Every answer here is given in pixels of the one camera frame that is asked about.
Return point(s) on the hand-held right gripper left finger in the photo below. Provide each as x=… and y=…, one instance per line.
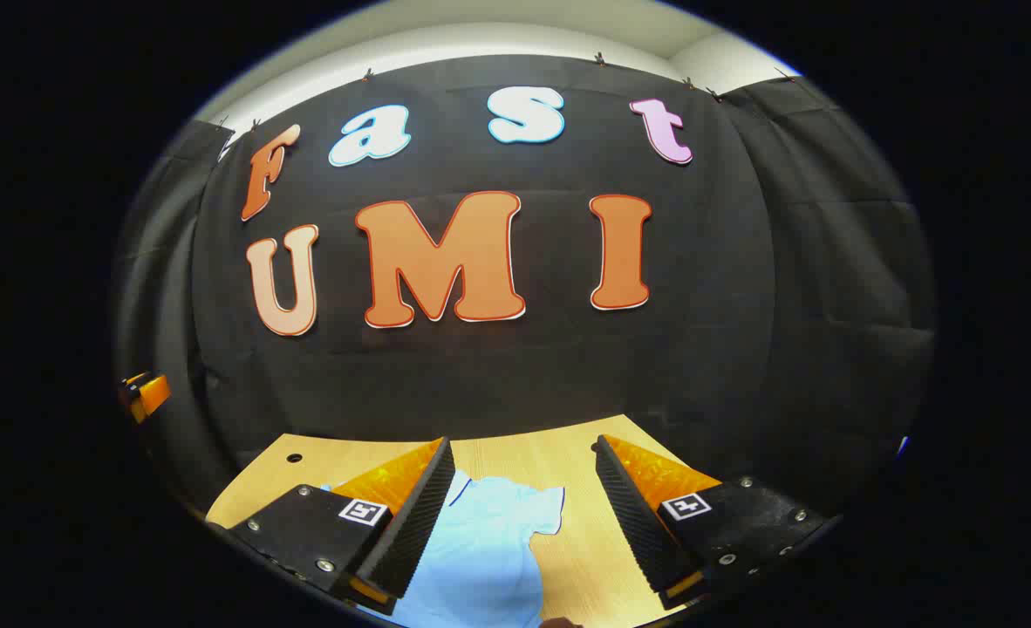
x=419, y=515

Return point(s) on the light blue T-shirt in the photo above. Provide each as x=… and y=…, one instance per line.
x=481, y=558

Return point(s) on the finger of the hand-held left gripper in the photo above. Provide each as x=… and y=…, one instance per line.
x=151, y=394

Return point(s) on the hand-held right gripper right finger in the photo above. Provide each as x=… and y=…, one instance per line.
x=633, y=515

